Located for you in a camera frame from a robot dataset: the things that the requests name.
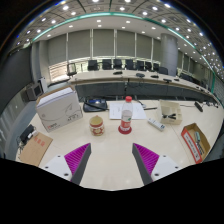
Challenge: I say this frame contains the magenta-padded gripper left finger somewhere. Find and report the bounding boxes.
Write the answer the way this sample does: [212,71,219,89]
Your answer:
[41,142,92,186]

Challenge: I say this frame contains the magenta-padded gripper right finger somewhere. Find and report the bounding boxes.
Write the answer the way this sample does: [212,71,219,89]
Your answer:
[131,142,184,186]

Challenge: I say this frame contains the clear red-capped water bottle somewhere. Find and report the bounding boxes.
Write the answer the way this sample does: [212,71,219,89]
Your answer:
[119,95,134,133]

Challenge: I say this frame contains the white remote control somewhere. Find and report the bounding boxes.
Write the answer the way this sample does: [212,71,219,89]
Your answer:
[147,117,166,132]

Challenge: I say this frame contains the red and cream mug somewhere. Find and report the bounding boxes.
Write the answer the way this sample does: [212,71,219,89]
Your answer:
[88,115,106,137]

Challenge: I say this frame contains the open brown red-sided cardboard box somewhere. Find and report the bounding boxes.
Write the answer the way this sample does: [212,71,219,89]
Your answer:
[180,122,212,164]

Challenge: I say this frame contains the black clip tool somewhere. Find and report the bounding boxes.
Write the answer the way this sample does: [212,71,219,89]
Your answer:
[162,113,178,120]

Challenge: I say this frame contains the large white cardboard box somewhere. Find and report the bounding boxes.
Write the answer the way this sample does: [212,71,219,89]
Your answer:
[35,84,84,133]

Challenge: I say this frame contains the small teal block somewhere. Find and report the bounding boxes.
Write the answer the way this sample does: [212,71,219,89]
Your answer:
[194,131,202,144]

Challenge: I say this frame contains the black handheld device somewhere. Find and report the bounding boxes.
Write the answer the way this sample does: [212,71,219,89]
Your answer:
[18,124,37,145]

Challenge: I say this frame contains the beige open organizer box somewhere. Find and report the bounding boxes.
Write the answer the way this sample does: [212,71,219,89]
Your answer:
[157,99,184,126]

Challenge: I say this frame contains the white printed paper sheet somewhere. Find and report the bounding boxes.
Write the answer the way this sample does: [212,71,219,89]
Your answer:
[108,101,148,121]

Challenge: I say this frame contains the long curved conference desk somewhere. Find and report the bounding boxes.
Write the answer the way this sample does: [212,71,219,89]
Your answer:
[68,69,221,108]

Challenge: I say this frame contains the dark grey box monitor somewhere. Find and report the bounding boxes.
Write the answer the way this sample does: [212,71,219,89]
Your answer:
[20,81,44,103]

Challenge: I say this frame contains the row of black chairs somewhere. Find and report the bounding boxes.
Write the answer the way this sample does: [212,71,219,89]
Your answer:
[66,58,171,77]

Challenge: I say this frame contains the round ceiling lights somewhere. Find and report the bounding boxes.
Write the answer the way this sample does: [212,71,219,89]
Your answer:
[16,0,221,71]

